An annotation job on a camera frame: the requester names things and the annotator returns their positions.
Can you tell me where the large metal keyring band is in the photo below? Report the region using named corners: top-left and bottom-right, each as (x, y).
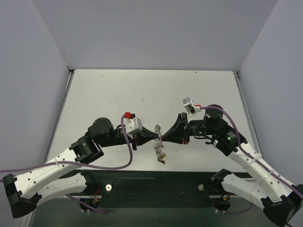
top-left (153, 124), bottom-right (165, 157)

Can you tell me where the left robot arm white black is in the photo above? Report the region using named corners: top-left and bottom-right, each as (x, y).
top-left (2, 113), bottom-right (159, 218)

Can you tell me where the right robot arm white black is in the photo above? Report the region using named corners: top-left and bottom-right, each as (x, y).
top-left (161, 104), bottom-right (303, 227)

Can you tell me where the yellow key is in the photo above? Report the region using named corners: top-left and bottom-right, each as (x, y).
top-left (158, 154), bottom-right (166, 165)

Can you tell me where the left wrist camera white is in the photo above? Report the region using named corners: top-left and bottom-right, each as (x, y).
top-left (123, 112), bottom-right (143, 135)

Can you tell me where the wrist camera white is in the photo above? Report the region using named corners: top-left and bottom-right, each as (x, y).
top-left (123, 112), bottom-right (143, 135)
top-left (183, 97), bottom-right (201, 121)

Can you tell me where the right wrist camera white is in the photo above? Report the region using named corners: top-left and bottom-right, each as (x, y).
top-left (183, 97), bottom-right (201, 121)

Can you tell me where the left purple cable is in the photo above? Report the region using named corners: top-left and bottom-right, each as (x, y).
top-left (0, 114), bottom-right (133, 213)

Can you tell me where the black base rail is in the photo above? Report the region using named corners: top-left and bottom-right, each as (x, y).
top-left (63, 170), bottom-right (231, 210)

